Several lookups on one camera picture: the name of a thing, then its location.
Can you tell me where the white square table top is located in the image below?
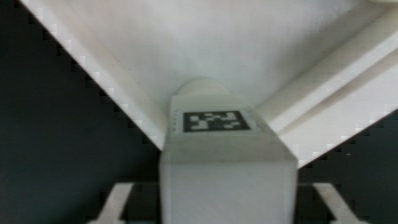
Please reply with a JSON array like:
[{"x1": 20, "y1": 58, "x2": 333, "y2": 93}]
[{"x1": 20, "y1": 0, "x2": 398, "y2": 164}]

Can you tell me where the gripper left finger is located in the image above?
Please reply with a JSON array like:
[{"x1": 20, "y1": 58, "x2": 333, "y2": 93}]
[{"x1": 88, "y1": 181, "x2": 162, "y2": 224}]

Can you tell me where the white table leg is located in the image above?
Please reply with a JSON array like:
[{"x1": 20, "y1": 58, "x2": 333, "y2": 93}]
[{"x1": 161, "y1": 79, "x2": 299, "y2": 224}]

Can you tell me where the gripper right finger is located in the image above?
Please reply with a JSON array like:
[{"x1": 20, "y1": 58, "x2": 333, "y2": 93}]
[{"x1": 294, "y1": 182, "x2": 370, "y2": 224}]

